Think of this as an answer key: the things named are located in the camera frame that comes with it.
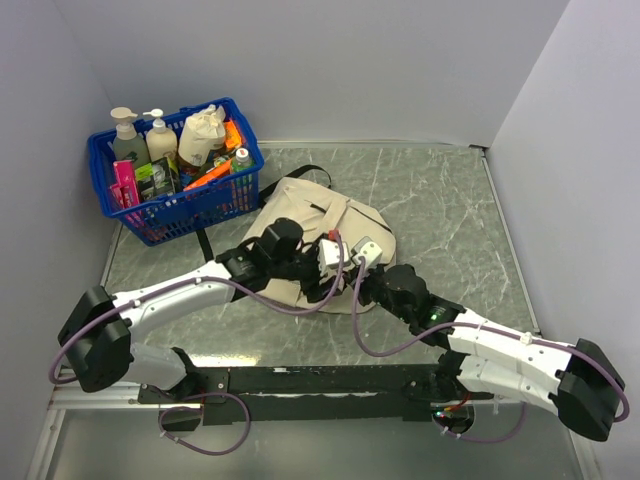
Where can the beige cloth pouch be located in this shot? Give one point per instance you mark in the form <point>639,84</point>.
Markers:
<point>203,132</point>

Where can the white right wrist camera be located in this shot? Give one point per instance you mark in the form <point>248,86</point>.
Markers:
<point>366,252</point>

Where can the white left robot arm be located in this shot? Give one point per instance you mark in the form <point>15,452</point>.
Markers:
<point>103,340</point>

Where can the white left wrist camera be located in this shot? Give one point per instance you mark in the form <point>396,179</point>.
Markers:
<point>333,252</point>

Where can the aluminium rail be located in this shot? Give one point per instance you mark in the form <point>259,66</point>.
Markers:
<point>478,375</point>

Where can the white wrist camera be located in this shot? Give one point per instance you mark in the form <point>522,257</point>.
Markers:
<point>366,252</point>
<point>333,252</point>

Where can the black green box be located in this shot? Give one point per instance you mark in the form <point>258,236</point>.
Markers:
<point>157,178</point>

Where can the blue plastic basket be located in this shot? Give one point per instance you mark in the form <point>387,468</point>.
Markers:
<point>168,217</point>

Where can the pink box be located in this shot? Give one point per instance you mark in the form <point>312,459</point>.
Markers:
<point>124,189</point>

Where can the beige canvas backpack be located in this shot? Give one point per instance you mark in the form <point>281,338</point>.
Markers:
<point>295,214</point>

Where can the orange package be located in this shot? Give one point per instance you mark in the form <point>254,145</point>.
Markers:
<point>221,164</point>

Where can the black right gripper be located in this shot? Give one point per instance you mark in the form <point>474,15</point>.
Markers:
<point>372,271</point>

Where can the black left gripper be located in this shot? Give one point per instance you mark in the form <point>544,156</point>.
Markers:
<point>313,290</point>

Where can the cream pump bottle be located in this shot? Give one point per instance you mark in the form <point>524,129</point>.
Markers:
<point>162,141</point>

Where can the green pump bottle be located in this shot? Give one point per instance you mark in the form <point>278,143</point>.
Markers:
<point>128,144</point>

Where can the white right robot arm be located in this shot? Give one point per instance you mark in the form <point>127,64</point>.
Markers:
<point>460,331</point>

